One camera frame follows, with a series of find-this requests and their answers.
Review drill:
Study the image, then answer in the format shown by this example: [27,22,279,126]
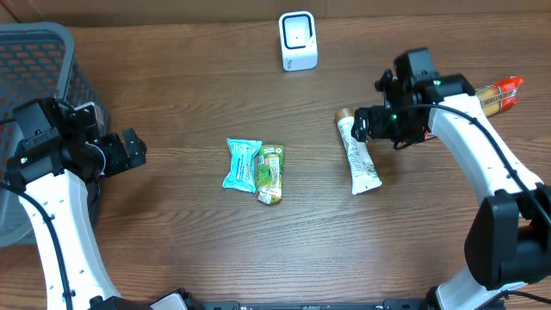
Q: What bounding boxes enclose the white cosmetic tube gold cap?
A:
[335,108,382,195]

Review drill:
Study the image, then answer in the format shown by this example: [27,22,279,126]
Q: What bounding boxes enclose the orange biscuit roll package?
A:
[424,76,525,141]

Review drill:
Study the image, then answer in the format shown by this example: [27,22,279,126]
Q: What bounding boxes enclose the teal wet wipes pack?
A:
[222,138,263,193]

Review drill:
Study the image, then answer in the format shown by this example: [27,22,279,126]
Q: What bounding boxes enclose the green juice carton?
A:
[257,145,284,205]

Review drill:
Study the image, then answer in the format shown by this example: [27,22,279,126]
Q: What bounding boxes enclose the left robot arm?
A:
[1,98,193,309]

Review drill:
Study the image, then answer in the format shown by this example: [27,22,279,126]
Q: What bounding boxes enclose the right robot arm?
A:
[351,71,550,309]

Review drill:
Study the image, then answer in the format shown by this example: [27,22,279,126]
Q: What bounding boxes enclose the white barcode scanner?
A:
[278,10,319,71]

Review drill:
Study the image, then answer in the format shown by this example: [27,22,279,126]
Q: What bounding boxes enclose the grey plastic shopping basket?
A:
[1,22,110,248]

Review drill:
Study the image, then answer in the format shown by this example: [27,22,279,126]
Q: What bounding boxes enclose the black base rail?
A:
[189,299,436,310]

